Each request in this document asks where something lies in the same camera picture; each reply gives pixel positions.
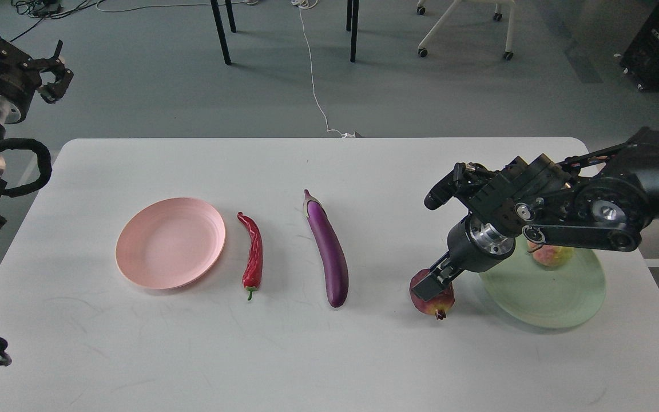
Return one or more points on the dark red pomegranate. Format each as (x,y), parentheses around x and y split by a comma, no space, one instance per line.
(437,306)

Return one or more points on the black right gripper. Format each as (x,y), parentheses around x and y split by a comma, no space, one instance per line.
(472,246)

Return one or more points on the pink plate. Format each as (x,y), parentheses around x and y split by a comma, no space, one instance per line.
(171,243)

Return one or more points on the green plate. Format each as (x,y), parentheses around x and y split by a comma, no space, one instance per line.
(562,297)

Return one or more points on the black table leg right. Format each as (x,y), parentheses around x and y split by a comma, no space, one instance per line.
(352,20)

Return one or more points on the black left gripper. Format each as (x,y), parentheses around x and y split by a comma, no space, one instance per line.
(19,79)

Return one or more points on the red chili pepper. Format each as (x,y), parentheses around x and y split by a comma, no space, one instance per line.
(253,274)

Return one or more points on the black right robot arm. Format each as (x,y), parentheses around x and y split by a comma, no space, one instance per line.
(601,200)

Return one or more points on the black table leg left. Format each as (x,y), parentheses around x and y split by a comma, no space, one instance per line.
(222,37)

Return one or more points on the purple eggplant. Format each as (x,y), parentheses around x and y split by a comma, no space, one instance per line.
(336,274)

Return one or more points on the black table leg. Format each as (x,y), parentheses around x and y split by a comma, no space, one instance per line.
(352,20)
(222,37)

